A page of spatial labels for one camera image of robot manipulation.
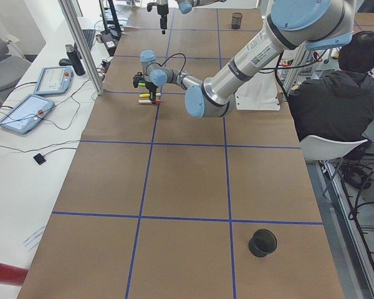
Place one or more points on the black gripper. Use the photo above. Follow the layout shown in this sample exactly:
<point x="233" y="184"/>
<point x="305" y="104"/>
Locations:
<point x="163" y="12"/>
<point x="151" y="87"/>

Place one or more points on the red marker pen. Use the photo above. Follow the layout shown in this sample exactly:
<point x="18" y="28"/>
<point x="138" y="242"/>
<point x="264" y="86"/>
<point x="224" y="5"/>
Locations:
<point x="149" y="102"/>

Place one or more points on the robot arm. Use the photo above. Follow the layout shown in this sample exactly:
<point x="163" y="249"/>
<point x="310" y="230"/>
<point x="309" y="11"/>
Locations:
<point x="317" y="24"/>
<point x="185" y="6"/>

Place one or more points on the black monitor stand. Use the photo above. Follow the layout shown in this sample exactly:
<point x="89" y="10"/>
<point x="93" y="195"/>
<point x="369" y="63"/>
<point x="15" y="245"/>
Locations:
<point x="115" y="32"/>

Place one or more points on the black mesh pen cup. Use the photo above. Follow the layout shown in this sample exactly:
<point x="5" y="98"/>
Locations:
<point x="236" y="20"/>

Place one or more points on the black keyboard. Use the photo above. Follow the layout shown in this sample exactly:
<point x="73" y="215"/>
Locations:
<point x="89" y="35"/>

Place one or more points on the black water bottle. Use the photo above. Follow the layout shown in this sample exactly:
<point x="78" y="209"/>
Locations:
<point x="74" y="59"/>

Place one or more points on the black computer mouse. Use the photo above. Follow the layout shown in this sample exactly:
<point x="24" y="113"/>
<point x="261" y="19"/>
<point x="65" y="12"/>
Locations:
<point x="64" y="62"/>

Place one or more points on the far blue teach pendant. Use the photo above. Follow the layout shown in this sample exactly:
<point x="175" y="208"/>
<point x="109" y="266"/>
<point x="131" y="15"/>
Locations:
<point x="54" y="81"/>

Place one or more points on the blue teach pendant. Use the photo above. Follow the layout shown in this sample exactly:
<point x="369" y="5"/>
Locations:
<point x="54" y="81"/>
<point x="27" y="114"/>

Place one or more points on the near blue teach pendant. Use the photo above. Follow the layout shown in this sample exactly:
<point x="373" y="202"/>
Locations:
<point x="27" y="114"/>

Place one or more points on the small black square device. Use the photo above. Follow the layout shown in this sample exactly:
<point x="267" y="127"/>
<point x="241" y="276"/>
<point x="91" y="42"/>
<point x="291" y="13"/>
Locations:
<point x="39" y="159"/>

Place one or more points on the white plastic chair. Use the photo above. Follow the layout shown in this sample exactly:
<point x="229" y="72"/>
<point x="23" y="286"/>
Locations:
<point x="316" y="148"/>

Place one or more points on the seated person in black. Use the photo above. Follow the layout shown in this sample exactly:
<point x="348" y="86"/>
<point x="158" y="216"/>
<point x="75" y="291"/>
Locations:
<point x="340" y="105"/>

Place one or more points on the white paper label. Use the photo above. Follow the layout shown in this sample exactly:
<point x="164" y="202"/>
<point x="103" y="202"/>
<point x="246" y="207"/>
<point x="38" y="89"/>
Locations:
<point x="34" y="238"/>

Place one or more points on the red cylinder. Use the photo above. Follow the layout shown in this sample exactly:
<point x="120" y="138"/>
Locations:
<point x="11" y="275"/>

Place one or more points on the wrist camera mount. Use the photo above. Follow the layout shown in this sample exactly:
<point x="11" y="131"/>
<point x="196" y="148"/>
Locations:
<point x="137" y="78"/>
<point x="151" y="5"/>

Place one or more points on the aluminium frame post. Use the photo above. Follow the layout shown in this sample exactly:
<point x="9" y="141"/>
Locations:
<point x="71" y="18"/>

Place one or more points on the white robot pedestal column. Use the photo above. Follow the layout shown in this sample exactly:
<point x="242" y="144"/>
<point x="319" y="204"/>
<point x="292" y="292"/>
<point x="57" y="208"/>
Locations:
<point x="260" y="93"/>

